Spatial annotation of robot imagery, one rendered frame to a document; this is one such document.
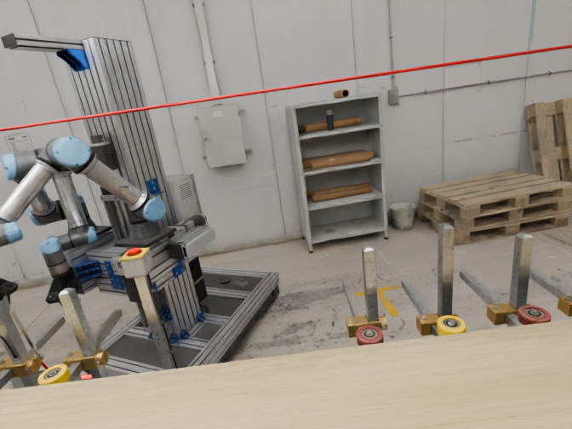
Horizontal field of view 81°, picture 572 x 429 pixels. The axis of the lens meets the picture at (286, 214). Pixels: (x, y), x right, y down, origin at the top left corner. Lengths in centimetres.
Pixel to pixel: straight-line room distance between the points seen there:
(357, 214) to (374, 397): 336
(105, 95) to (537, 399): 206
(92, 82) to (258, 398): 172
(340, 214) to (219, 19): 243
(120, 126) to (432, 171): 349
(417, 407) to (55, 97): 394
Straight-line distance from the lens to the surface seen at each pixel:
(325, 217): 408
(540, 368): 111
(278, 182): 388
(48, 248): 176
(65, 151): 158
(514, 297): 141
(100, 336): 156
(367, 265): 112
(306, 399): 96
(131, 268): 117
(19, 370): 160
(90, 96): 214
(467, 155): 466
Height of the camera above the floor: 161
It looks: 19 degrees down
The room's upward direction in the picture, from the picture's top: 8 degrees counter-clockwise
